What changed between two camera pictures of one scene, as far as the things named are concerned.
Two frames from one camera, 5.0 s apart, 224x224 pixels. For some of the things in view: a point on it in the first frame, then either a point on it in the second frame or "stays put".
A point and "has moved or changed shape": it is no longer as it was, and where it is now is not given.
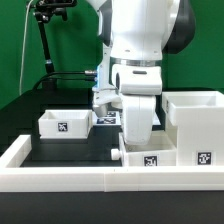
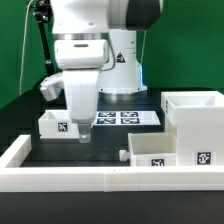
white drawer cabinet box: x=194 y=121 stays put
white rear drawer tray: x=65 y=124 stays put
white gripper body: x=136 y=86 -> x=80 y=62
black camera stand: x=43 y=12 stays put
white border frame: x=14 y=177 stays put
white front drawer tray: x=161 y=151 has moved or changed shape
